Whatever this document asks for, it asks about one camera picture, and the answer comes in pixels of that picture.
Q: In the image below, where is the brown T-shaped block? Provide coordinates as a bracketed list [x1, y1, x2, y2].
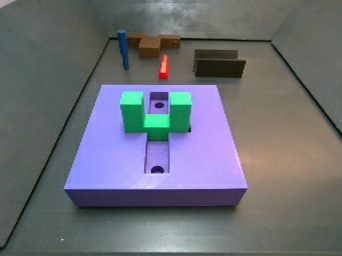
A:
[127, 33, 181, 58]

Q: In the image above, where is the black angle fixture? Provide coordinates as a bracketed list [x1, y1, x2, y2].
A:
[193, 49, 246, 78]

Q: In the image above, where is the green U-shaped block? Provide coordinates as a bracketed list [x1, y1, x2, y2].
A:
[120, 91, 192, 141]

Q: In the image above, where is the purple base block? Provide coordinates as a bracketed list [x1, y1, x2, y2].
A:
[64, 85, 247, 207]

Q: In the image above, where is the red peg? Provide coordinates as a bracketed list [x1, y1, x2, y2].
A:
[159, 55, 168, 80]

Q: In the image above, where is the blue cylindrical peg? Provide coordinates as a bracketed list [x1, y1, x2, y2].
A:
[117, 29, 129, 70]

